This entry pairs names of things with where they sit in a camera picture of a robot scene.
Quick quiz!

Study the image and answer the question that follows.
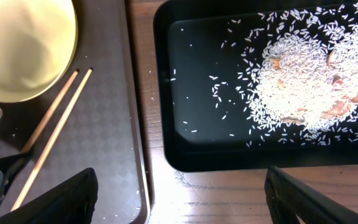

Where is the wooden chopstick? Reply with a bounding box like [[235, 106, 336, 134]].
[[21, 70, 79, 153], [11, 68, 93, 212]]

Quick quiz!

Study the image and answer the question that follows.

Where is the black waste tray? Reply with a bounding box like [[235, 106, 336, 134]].
[[153, 0, 358, 172]]

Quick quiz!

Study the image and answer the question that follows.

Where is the dark brown serving tray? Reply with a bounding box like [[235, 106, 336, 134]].
[[0, 1, 150, 223]]

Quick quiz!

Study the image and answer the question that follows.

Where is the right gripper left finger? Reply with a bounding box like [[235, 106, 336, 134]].
[[0, 167, 98, 224]]

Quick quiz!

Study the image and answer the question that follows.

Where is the spilled rice pile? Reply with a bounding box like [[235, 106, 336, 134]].
[[218, 2, 358, 146]]

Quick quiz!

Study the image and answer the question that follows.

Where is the yellow round plate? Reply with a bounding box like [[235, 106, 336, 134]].
[[0, 0, 78, 103]]

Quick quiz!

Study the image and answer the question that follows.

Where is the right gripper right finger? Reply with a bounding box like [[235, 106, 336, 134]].
[[264, 166, 358, 224]]

